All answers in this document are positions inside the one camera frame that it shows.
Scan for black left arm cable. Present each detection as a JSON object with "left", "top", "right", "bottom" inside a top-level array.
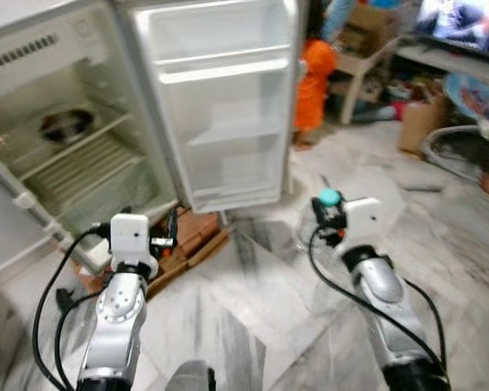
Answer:
[
  {"left": 33, "top": 223, "right": 113, "bottom": 389},
  {"left": 53, "top": 289, "right": 108, "bottom": 390}
]

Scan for white plastic stool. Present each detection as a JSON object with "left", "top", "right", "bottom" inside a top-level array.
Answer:
[{"left": 333, "top": 33, "right": 408, "bottom": 125}]

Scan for pink and blue toy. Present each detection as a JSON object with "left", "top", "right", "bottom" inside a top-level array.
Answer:
[{"left": 355, "top": 98, "right": 408, "bottom": 123}]

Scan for grey fridge cabinet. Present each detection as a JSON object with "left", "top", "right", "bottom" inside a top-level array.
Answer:
[{"left": 0, "top": 0, "right": 184, "bottom": 294}]

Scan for blue patterned round object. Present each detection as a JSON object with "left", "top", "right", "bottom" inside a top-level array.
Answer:
[{"left": 444, "top": 72, "right": 489, "bottom": 130}]

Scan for white television bench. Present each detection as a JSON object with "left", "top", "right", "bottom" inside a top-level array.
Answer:
[{"left": 395, "top": 41, "right": 489, "bottom": 90}]

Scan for robot left leg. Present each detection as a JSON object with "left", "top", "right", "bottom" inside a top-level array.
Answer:
[{"left": 165, "top": 360, "right": 217, "bottom": 391}]

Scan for metal bowl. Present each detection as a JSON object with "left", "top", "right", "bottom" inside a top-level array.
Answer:
[{"left": 39, "top": 108, "right": 96, "bottom": 146}]

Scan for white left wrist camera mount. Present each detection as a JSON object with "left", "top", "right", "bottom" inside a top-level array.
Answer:
[{"left": 110, "top": 213, "right": 157, "bottom": 274}]

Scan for white wire fridge shelf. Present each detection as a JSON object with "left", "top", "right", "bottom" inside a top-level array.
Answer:
[{"left": 20, "top": 130, "right": 148, "bottom": 217}]

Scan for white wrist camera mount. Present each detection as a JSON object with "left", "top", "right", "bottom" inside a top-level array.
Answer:
[
  {"left": 342, "top": 197, "right": 384, "bottom": 249},
  {"left": 110, "top": 213, "right": 157, "bottom": 274}
]

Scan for flat screen television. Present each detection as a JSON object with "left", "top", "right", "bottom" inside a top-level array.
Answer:
[{"left": 414, "top": 0, "right": 489, "bottom": 59}]

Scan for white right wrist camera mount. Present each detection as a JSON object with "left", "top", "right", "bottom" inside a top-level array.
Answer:
[{"left": 342, "top": 197, "right": 384, "bottom": 249}]

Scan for white floor fan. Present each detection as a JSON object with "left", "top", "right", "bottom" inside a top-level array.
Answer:
[{"left": 422, "top": 122, "right": 489, "bottom": 184}]

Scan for brown paper bag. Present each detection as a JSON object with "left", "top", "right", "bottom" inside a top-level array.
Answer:
[{"left": 398, "top": 96, "right": 451, "bottom": 156}]

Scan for brick and wood fridge base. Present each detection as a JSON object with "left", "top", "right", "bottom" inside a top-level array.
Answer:
[{"left": 77, "top": 205, "right": 231, "bottom": 298}]

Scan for brown cardboard box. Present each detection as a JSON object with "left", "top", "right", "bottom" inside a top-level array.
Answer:
[{"left": 341, "top": 4, "right": 402, "bottom": 56}]

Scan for child in orange clothes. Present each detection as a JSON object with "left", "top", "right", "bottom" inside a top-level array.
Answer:
[{"left": 292, "top": 0, "right": 338, "bottom": 152}]

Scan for clear bottle teal cap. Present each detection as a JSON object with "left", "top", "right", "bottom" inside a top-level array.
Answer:
[{"left": 297, "top": 187, "right": 347, "bottom": 253}]

